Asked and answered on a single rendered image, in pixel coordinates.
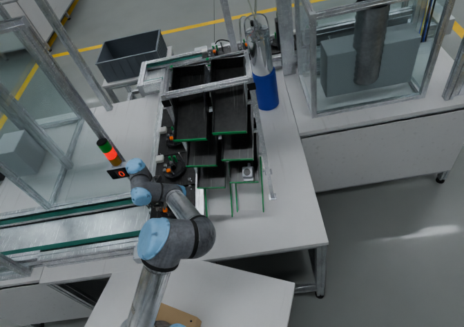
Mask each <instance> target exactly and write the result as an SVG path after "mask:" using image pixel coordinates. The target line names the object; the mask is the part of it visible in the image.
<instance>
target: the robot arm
mask: <svg viewBox="0 0 464 327"><path fill-rule="evenodd" d="M126 170H127V173H128V174H129V175H130V190H131V192H130V194H131V197H132V202H133V203H134V204H135V205H136V206H143V205H145V206H147V205H148V206H147V207H148V209H150V207H151V208H156V211H158V210H159V208H160V207H163V208H164V210H166V207H167V204H168V206H169V208H170V209H171V210H172V212H173V214H174V215H175V216H176V217H177V219H167V218H165V217H161V218H152V219H149V220H148V221H147V222H146V223H145V224H144V225H143V227H142V229H141V231H140V234H139V238H138V239H139V241H138V243H137V254H138V256H139V258H140V259H141V262H142V263H143V268H142V272H141V275H140V278H139V282H138V285H137V289H136V291H135V296H134V298H133V302H132V306H131V308H130V312H129V315H128V319H126V320H125V321H124V322H123V323H122V324H121V326H120V327H186V326H185V325H182V324H169V323H168V322H166V321H162V320H158V321H155V320H156V317H157V314H158V311H159V309H160V305H161V302H162V298H163V296H164V292H165V290H166V286H167V283H168V279H169V277H170V274H171V272H173V271H174V270H176V269H177V267H178V266H179V262H180V260H181V259H197V258H200V257H203V256H204V255H205V254H207V253H208V252H209V251H210V250H211V249H212V247H213V245H214V243H215V238H216V231H215V227H214V225H213V223H212V222H211V220H210V219H209V218H208V217H207V216H205V215H201V214H200V212H199V211H198V210H197V209H196V208H195V206H194V205H193V204H192V203H191V202H190V201H189V200H188V199H187V197H186V188H185V187H184V186H180V185H178V184H163V183H160V182H161V180H162V176H161V175H158V176H157V175H155V176H154V177H153V176H152V174H151V173H150V171H149V170H148V168H147V167H146V164H145V163H144V162H143V161H142V160H141V159H140V158H133V159H131V160H129V161H128V162H127V164H126Z"/></svg>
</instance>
